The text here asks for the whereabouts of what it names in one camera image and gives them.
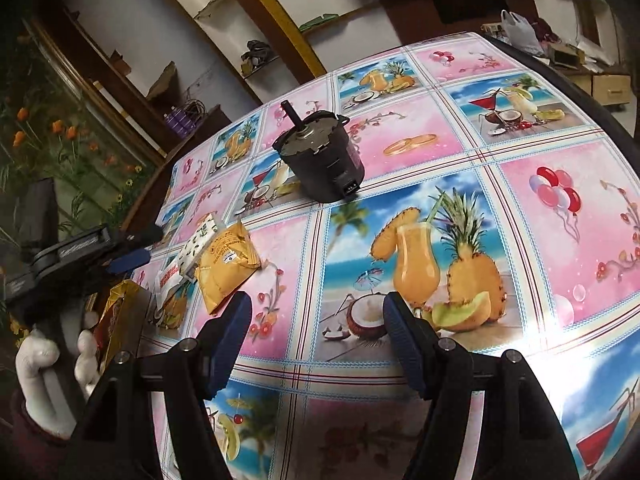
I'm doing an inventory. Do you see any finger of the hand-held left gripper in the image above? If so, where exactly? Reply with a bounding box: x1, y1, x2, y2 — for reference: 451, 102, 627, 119
112, 224, 165, 250
105, 249, 152, 277

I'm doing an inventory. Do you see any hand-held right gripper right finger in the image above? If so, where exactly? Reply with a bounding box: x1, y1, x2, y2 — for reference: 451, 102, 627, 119
382, 291, 581, 480

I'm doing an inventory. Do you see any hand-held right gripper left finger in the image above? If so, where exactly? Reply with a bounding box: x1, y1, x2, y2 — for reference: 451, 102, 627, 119
60, 290, 253, 480

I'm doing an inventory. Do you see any person's left forearm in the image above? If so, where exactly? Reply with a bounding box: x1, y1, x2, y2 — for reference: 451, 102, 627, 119
0, 390, 76, 480

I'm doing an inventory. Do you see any person's left hand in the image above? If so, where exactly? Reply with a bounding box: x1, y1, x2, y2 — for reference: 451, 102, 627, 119
14, 310, 103, 438

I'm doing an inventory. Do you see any white packet red print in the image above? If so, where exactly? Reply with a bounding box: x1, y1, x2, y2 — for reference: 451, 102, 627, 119
154, 260, 193, 311

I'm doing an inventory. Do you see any white dotted tissue pack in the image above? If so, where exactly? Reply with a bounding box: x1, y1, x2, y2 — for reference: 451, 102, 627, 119
178, 212, 223, 281

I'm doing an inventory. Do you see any red gold snack packet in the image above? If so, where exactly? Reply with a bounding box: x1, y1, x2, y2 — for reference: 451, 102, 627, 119
92, 280, 146, 376

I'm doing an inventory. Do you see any yellow packet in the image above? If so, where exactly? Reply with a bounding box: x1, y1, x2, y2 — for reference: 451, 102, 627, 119
192, 219, 262, 317

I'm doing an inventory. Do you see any dark wooden cabinet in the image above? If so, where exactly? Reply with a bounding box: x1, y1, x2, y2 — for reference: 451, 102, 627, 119
150, 105, 231, 161

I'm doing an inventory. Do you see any printed plastic tablecloth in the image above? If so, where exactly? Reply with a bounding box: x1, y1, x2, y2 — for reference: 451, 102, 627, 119
135, 30, 640, 480

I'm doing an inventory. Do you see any flower painting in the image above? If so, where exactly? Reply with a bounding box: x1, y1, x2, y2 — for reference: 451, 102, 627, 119
0, 25, 156, 241

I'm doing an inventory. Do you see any brown cardboard box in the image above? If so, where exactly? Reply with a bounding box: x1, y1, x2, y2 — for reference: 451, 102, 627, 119
146, 61, 181, 101

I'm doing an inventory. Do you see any black electric motor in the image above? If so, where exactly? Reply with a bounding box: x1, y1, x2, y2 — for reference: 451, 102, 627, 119
272, 100, 366, 204

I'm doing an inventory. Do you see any dark grey bundle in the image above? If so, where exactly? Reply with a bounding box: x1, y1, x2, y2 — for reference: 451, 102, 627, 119
240, 40, 278, 78

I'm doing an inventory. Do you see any green flat packet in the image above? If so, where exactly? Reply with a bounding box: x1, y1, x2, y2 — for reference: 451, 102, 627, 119
300, 14, 341, 31

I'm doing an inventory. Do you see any light wooden drawer cabinet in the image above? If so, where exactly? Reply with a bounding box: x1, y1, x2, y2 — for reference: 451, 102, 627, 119
590, 72, 633, 108

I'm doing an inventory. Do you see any open cardboard box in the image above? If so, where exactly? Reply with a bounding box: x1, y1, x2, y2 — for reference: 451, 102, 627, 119
547, 42, 583, 68

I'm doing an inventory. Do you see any white plastic bag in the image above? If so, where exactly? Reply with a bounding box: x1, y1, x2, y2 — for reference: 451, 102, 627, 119
500, 9, 545, 56

